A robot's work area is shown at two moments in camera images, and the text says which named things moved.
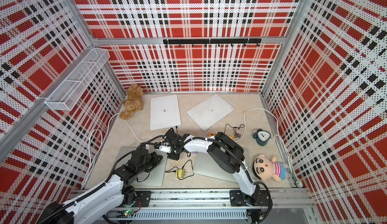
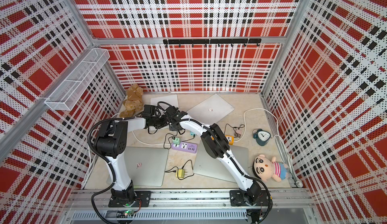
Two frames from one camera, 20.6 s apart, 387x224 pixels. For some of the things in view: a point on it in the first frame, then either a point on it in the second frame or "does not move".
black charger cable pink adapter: (242, 125) does not move
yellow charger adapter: (181, 173) does not move
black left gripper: (154, 156) -> (164, 120)
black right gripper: (176, 157) -> (171, 126)
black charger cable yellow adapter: (180, 173) does not move
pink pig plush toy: (265, 169) does not move
